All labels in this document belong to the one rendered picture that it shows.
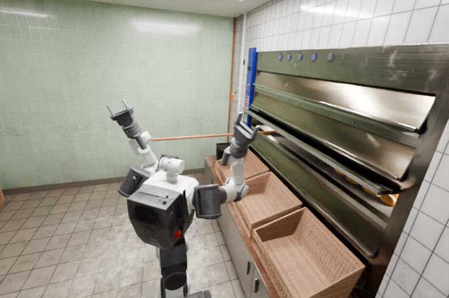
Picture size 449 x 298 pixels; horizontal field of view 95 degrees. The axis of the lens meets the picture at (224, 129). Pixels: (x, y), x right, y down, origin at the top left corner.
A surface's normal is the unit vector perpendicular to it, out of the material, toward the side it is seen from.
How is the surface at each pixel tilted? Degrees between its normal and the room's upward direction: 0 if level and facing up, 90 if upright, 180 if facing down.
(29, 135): 90
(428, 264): 90
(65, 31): 90
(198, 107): 90
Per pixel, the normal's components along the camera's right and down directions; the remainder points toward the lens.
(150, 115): 0.30, 0.32
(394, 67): -0.95, 0.05
